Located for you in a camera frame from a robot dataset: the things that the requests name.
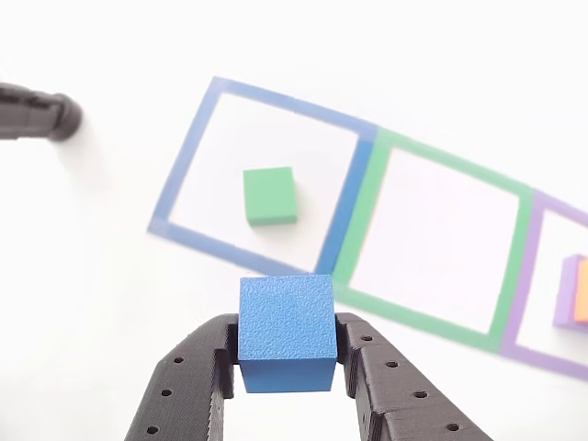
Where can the black camera tripod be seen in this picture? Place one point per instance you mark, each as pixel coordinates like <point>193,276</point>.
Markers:
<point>41,115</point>

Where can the small blue cube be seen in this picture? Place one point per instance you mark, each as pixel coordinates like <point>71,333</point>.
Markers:
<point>285,317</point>

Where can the green tape square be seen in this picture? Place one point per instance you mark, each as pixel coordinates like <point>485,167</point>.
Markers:
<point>363,220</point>

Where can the green block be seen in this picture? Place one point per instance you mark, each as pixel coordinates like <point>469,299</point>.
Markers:
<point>268,195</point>

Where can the blue tape square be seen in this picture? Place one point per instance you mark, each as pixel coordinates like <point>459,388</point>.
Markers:
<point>349,206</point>

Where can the purple block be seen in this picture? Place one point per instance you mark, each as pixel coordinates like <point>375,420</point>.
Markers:
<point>566,294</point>

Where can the purple tape square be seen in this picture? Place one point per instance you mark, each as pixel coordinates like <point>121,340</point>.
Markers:
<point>523,285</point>

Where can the orange block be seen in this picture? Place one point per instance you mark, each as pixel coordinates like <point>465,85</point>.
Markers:
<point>582,294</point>

